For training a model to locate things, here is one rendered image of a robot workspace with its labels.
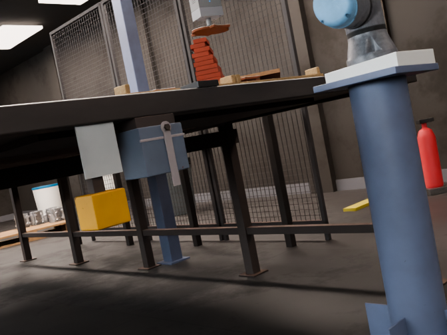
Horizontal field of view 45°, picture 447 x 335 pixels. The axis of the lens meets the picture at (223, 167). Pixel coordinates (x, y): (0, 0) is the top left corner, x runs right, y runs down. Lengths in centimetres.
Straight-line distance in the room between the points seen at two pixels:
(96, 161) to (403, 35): 457
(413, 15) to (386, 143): 397
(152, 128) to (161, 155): 7
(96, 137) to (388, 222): 87
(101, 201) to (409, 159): 88
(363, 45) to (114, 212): 86
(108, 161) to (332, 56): 484
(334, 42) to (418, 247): 444
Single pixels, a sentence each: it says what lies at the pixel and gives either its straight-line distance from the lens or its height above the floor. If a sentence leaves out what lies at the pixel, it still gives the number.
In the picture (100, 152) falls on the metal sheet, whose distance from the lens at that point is 128.
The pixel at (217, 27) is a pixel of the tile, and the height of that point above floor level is 112.
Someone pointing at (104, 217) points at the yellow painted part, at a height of 64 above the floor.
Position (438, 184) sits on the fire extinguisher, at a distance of 486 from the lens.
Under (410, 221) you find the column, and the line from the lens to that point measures 166.
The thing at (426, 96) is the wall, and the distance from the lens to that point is 549.
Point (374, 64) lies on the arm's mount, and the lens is 159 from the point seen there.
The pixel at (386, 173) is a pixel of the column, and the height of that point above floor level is 58.
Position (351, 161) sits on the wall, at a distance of 595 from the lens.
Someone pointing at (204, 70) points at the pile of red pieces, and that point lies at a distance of 277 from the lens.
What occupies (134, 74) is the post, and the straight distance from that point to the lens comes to 382.
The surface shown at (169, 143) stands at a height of 78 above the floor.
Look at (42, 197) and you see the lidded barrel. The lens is 963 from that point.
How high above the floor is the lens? 76
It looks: 3 degrees down
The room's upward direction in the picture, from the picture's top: 11 degrees counter-clockwise
